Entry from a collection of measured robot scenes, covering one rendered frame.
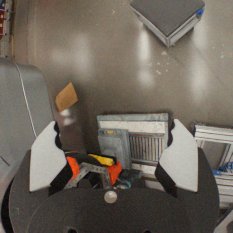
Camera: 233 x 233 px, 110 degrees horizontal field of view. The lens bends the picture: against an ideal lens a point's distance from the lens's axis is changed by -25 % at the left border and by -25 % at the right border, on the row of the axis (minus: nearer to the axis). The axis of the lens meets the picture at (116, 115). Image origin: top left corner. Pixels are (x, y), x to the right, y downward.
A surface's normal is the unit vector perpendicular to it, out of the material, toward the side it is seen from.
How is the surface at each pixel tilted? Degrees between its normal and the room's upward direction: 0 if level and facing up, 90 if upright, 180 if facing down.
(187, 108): 0
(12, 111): 90
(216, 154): 0
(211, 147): 0
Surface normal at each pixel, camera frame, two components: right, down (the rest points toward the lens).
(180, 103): -0.46, 0.25
